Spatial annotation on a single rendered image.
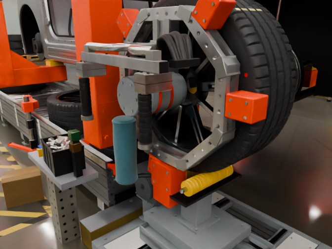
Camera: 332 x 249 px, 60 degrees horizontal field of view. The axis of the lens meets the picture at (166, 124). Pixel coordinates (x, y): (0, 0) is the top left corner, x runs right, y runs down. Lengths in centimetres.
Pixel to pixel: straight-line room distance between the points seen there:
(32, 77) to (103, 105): 196
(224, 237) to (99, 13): 106
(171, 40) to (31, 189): 151
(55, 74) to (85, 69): 230
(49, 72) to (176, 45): 258
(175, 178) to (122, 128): 27
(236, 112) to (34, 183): 150
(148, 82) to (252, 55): 32
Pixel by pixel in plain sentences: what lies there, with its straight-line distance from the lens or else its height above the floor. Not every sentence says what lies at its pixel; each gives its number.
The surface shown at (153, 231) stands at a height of 15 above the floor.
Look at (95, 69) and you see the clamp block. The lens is 102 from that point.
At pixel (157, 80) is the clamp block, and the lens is 73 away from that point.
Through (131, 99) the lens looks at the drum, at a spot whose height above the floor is 85.
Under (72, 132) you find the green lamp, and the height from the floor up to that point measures 66.
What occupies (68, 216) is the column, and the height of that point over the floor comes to 15.
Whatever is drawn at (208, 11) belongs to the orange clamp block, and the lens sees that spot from 85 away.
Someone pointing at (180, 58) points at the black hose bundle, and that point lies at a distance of 76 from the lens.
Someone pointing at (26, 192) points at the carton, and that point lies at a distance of 205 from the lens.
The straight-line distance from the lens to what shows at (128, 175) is 113.
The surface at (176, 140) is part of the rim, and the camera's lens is 116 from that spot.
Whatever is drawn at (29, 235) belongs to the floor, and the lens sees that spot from 181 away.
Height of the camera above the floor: 106
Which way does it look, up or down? 18 degrees down
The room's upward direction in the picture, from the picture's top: straight up
